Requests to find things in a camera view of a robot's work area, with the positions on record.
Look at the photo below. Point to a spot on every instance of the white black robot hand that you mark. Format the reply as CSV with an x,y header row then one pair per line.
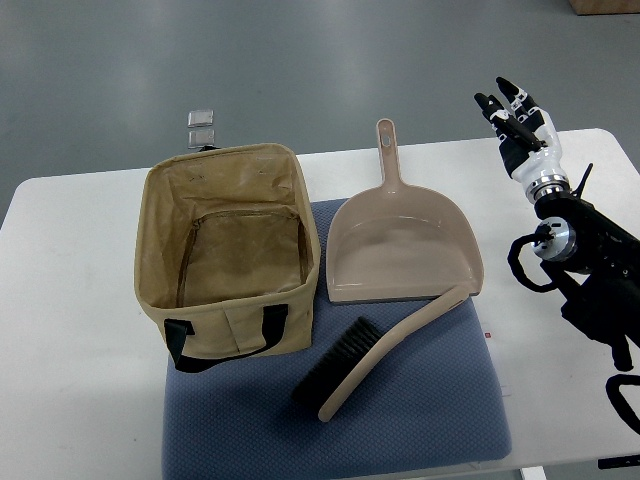
x,y
529,144

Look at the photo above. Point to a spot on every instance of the pink hand broom black bristles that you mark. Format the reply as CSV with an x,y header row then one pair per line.
x,y
353,356

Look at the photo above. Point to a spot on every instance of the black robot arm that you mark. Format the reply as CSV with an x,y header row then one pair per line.
x,y
594,264

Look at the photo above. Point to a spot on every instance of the cardboard box corner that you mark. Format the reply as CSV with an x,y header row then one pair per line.
x,y
605,7

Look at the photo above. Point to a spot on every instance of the pink plastic dustpan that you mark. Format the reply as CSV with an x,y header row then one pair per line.
x,y
399,241

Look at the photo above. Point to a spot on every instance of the blue quilted mat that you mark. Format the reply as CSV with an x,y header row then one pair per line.
x,y
433,401

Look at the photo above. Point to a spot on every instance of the upper metal floor plate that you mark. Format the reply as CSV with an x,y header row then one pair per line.
x,y
200,118

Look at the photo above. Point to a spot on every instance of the black table control panel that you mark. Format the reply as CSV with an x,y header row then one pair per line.
x,y
619,462

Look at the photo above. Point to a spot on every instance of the yellow fabric bag black handles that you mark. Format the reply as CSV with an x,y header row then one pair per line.
x,y
227,255

